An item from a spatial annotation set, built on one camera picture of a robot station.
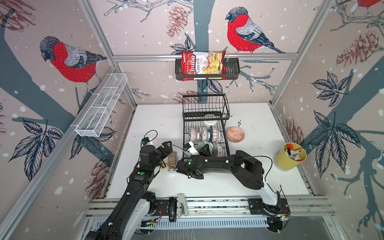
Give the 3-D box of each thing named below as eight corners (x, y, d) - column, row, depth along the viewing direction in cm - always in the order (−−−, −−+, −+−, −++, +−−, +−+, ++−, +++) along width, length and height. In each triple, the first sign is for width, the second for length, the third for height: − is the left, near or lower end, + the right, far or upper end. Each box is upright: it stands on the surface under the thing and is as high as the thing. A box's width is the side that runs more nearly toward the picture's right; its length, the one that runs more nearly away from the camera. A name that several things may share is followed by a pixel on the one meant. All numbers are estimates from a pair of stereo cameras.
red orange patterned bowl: (228, 143, 98) (229, 140, 96) (226, 130, 106) (226, 127, 103) (245, 143, 98) (246, 140, 96) (241, 130, 106) (242, 127, 103)
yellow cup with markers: (275, 172, 86) (287, 162, 75) (269, 154, 94) (279, 142, 83) (296, 172, 86) (311, 162, 75) (288, 154, 94) (301, 142, 83)
